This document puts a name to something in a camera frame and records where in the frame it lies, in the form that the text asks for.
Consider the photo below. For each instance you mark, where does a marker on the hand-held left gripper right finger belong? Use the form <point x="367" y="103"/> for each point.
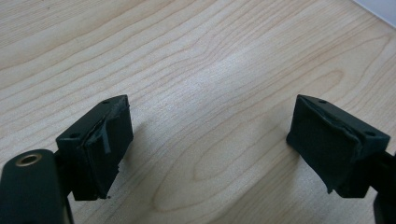
<point x="327" y="143"/>

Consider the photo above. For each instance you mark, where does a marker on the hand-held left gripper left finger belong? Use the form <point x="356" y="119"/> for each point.
<point x="93" y="155"/>

